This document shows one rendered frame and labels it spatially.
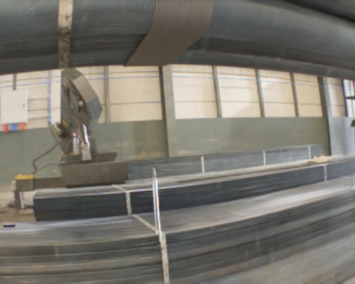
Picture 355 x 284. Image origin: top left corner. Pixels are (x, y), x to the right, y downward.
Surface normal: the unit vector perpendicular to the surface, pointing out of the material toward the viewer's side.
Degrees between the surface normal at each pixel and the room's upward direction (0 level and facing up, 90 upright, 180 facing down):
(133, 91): 90
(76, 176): 90
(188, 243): 90
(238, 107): 90
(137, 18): 139
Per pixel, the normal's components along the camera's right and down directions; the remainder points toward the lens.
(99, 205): 0.32, -0.04
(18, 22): 0.25, 0.73
